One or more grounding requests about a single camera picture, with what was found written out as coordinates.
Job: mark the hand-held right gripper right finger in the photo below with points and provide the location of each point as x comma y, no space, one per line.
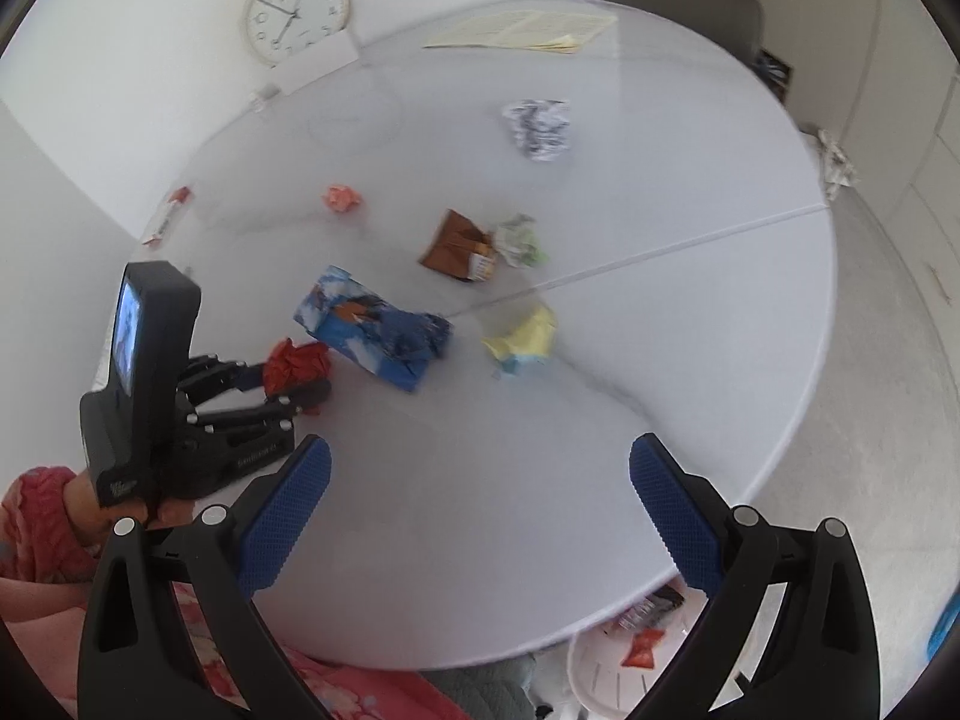
671,514

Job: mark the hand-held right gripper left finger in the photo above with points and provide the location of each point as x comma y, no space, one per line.
289,510

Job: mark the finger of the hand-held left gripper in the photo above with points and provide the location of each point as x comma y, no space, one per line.
285,401
225,376

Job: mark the red paper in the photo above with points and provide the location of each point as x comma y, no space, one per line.
300,361

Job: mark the dark printed wrapper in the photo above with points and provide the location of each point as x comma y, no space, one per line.
656,604

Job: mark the blue printed carton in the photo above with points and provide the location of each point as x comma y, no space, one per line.
360,326

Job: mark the red snack packet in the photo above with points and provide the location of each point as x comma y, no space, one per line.
643,649

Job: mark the white pink trash bin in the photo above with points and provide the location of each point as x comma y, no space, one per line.
600,679

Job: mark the pink paper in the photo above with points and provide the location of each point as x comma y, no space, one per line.
341,199

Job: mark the brown snack packet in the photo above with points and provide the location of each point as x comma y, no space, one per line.
450,244

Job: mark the yellow paper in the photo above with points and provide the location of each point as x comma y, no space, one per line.
525,337

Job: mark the white green wrapper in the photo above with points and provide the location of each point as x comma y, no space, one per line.
519,240

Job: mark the white printed paper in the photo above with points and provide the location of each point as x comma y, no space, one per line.
538,131

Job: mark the person's left hand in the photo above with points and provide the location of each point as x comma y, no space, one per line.
82,510

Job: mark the red white small box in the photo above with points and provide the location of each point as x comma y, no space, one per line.
169,214

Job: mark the pink floral clothing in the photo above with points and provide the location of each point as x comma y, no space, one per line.
360,694

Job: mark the grey cloth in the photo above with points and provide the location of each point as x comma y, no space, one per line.
480,690

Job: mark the blue plastic item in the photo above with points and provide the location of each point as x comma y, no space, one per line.
943,630

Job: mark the white folded card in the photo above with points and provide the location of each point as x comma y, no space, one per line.
315,64

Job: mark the beige drawer unit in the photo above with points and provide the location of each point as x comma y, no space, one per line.
930,225

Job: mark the white tote bag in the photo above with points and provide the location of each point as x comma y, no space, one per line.
836,161

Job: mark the open yellow notebook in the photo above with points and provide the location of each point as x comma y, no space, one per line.
517,28

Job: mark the grey chair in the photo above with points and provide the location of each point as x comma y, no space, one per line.
675,0

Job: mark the round white wall clock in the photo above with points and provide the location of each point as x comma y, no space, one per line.
292,11

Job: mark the beige wall cabinet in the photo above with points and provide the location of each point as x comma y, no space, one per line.
825,30

